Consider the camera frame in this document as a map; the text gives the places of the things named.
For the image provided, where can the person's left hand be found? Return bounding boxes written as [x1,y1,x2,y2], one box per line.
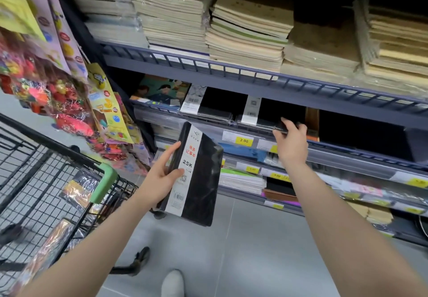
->
[135,141,185,208]

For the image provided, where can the person's right hand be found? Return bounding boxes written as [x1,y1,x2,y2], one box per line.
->
[272,117,309,171]

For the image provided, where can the black notebook with white band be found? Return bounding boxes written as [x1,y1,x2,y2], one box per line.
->
[180,84,235,125]
[156,121,224,227]
[235,96,292,134]

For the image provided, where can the person's right forearm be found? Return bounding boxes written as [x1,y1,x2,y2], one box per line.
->
[280,161,428,297]

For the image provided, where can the person's left forearm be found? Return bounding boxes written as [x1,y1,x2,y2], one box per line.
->
[16,194,160,297]

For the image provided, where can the yellow and white price labels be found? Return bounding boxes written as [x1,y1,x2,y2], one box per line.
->
[154,130,428,239]

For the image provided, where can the blue folder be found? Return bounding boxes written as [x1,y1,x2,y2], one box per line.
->
[219,142,269,164]

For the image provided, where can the dark brown notebook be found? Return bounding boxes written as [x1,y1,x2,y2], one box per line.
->
[262,176,299,204]

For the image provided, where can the stack of white green notebooks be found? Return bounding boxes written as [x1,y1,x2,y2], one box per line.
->
[218,168,267,196]

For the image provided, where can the grey metal shelf unit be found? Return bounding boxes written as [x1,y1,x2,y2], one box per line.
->
[37,0,428,248]

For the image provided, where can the illustrated cover notebook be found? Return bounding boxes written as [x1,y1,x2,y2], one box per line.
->
[130,74,191,110]

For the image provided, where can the black shiny packet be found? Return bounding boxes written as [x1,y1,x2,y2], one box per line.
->
[61,170,101,208]

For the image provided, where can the pink patterned stationery packets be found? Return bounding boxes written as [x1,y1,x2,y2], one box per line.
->
[319,172,397,208]

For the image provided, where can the yellow cartoon sticker sheet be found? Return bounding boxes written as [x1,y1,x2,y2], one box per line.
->
[86,62,135,145]

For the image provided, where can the person's white shoe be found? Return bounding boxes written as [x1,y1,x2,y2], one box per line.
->
[161,269,185,297]

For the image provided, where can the small stack of kraft notebooks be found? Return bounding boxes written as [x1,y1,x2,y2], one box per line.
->
[347,201,394,226]

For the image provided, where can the colourful patterned packet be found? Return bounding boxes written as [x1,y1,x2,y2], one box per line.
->
[12,218,75,295]

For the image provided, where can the stack of beige wrapped notebooks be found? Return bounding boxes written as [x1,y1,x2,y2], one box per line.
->
[131,0,219,58]

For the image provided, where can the bunch of colourful toy packets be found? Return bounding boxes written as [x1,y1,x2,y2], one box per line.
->
[0,27,151,177]

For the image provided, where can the pink sticker sheet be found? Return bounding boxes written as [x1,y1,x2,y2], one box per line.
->
[19,0,72,75]
[44,0,89,81]

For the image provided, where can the stack of grey wrapped notebooks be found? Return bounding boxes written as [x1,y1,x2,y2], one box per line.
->
[43,0,158,49]

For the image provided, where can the yellow green sticker sheet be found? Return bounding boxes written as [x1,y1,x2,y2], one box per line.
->
[0,0,46,42]

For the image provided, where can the green cart handle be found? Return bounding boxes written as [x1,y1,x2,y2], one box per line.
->
[89,163,119,205]

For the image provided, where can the black wire shopping cart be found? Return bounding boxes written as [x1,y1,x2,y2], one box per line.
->
[0,113,152,297]

